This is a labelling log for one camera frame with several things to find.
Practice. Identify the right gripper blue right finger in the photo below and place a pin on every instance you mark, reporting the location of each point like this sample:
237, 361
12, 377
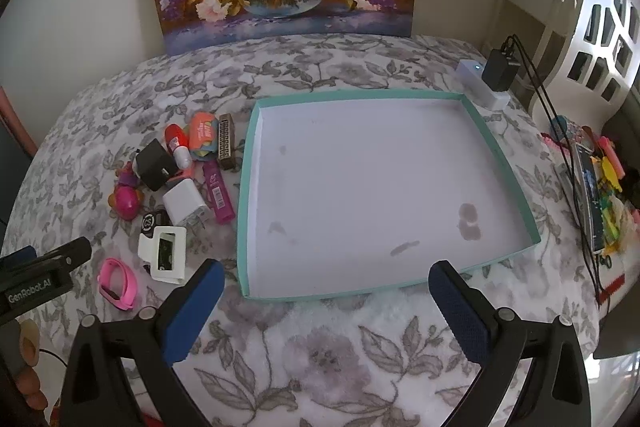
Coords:
555, 391

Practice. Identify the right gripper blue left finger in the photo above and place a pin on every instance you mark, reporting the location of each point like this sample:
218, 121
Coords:
96, 390

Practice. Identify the pink wristband watch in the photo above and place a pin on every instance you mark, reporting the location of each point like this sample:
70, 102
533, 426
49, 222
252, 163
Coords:
117, 284

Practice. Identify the pink puppy toy figure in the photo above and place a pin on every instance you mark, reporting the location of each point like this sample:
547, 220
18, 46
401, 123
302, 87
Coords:
126, 198

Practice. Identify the white wall charger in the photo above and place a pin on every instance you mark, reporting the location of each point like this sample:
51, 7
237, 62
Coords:
184, 203

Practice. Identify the black cube charger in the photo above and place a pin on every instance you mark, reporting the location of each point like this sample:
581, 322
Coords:
154, 166

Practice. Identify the red glue bottle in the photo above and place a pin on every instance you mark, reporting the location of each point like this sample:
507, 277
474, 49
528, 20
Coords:
178, 145

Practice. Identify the orange blue utility knife pack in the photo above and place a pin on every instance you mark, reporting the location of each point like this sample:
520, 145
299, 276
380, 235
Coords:
203, 135

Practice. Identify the person's left hand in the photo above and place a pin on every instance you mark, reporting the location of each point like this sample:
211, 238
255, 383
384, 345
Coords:
22, 401

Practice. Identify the black round badge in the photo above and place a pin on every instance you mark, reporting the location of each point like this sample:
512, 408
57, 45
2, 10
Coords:
153, 219

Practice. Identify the magenta barcode tube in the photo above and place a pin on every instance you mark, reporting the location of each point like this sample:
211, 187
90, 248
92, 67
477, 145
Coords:
217, 193

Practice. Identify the grey floral blanket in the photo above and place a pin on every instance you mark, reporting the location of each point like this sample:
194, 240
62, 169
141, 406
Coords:
383, 359

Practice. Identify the silver patterned lighter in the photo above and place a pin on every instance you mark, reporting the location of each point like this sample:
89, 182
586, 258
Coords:
225, 135

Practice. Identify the colourful clutter pile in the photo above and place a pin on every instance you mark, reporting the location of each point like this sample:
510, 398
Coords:
591, 178

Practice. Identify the teal white shallow box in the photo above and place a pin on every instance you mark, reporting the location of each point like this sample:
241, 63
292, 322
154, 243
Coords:
347, 192

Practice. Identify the black plugged power adapter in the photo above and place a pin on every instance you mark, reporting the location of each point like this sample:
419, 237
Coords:
500, 70

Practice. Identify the white power strip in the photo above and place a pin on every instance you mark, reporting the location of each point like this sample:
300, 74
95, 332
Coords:
469, 75

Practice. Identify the white lattice furniture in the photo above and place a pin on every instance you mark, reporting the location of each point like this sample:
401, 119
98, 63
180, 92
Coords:
587, 55

